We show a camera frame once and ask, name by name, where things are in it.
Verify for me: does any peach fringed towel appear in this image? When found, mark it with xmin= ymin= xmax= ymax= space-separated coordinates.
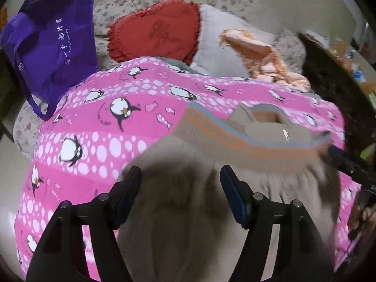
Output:
xmin=220 ymin=29 xmax=311 ymax=93

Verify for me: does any white pillow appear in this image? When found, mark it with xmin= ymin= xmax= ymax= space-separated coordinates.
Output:
xmin=190 ymin=4 xmax=275 ymax=77

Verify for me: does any dark carved wooden headboard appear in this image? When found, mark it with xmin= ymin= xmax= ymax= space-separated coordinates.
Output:
xmin=298 ymin=33 xmax=375 ymax=159

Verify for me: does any red heart cushion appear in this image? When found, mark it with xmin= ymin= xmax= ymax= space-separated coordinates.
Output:
xmin=108 ymin=0 xmax=201 ymax=65

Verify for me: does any pink penguin blanket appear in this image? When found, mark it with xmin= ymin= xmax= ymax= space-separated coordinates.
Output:
xmin=15 ymin=57 xmax=360 ymax=281

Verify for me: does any khaki jacket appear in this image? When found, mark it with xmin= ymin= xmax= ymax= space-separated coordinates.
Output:
xmin=117 ymin=103 xmax=340 ymax=281

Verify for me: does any purple tote bag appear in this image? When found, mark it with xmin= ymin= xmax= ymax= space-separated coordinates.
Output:
xmin=1 ymin=0 xmax=98 ymax=121

